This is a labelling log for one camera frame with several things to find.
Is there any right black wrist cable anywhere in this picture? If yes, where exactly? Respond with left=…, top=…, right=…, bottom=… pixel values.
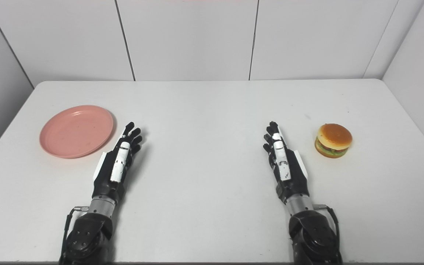
left=314, top=204, right=342, bottom=258

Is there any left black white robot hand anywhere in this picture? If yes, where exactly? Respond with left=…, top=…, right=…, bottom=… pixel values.
left=92, top=122, right=143, bottom=202

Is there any pink plastic plate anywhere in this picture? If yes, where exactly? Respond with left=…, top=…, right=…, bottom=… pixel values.
left=39, top=105, right=114, bottom=159

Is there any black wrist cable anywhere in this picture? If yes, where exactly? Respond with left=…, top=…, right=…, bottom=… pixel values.
left=314, top=204, right=342, bottom=258
left=59, top=206, right=89, bottom=264

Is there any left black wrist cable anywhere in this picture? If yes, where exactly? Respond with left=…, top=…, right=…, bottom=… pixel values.
left=59, top=206, right=89, bottom=264

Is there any toy hamburger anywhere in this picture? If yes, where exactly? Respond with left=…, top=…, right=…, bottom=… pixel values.
left=314, top=123, right=353, bottom=159

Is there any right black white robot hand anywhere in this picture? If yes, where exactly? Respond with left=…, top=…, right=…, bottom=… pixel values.
left=263, top=121, right=310, bottom=204

